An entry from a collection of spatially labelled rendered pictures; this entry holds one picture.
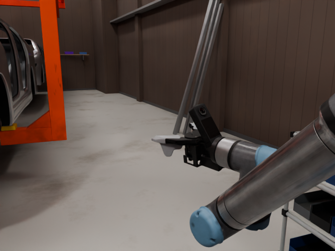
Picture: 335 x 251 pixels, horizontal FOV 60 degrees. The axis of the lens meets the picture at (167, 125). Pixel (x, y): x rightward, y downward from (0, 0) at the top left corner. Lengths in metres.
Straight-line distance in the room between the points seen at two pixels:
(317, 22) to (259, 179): 4.04
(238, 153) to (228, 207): 0.16
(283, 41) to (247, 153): 4.20
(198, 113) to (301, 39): 3.91
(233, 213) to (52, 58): 3.09
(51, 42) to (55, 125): 0.91
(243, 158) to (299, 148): 0.24
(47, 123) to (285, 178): 3.24
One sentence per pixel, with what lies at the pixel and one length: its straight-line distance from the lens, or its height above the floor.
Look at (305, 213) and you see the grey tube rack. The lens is 2.07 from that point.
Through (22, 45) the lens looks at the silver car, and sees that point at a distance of 5.51.
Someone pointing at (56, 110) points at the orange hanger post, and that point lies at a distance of 3.50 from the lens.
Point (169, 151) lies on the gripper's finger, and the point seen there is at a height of 1.19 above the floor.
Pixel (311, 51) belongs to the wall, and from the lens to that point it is 4.47.
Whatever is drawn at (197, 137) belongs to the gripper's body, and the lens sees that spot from 0.76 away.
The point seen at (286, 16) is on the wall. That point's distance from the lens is 4.83.
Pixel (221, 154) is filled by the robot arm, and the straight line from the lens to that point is 0.70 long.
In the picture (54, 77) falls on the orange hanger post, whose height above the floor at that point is 1.24.
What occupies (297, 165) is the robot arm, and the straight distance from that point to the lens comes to 0.45.
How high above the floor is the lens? 1.44
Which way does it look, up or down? 13 degrees down
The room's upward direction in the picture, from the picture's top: straight up
